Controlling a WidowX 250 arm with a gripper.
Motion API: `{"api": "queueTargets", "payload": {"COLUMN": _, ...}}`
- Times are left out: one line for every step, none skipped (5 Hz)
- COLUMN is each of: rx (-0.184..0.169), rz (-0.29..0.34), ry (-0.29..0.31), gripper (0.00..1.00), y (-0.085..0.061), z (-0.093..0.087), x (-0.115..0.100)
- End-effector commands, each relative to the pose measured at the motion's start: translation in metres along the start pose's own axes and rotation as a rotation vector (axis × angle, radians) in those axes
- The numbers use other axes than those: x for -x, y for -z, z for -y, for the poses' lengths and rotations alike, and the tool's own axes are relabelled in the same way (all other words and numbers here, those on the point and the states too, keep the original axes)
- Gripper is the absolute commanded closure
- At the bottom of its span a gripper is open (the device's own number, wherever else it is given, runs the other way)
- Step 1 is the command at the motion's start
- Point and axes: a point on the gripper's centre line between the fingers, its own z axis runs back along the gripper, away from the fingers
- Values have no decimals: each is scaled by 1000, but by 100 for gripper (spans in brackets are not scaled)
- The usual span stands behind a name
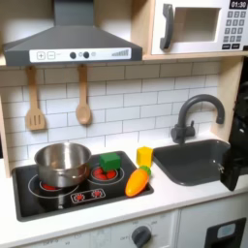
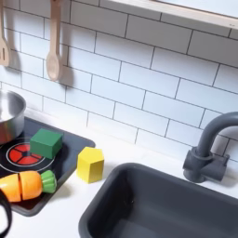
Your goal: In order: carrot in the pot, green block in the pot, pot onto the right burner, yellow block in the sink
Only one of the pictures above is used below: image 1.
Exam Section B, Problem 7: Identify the green block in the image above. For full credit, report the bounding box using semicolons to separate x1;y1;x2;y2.
99;152;122;172

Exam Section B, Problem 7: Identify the yellow block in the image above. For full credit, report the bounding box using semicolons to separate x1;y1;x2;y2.
136;145;154;169

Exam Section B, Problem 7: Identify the white toy microwave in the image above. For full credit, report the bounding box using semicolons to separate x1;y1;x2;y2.
150;0;248;56

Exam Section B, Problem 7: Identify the steel pot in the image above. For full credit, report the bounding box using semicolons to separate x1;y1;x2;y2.
33;141;93;189

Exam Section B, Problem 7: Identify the grey oven knob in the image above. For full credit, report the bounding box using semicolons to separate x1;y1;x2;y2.
131;225;152;248

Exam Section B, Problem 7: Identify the wooden spoon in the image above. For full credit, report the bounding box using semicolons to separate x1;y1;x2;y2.
75;64;93;126

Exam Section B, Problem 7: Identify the dark grey tap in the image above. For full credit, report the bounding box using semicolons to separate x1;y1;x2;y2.
170;93;227;145

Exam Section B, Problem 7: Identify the grey range hood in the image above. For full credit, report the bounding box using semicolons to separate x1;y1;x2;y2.
2;0;143;67

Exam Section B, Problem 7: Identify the dark grey sink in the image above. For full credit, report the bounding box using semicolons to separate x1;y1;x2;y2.
152;139;232;187

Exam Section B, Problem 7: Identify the wooden shelf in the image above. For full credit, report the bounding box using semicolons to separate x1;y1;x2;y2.
141;50;248;62

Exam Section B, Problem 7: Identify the black stove top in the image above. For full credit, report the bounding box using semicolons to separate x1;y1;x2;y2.
11;150;155;223

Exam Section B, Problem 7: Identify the orange toy carrot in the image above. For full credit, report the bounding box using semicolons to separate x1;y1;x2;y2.
124;165;152;198

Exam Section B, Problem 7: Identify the wooden slotted spatula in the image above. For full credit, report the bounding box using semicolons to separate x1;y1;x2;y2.
24;66;47;132

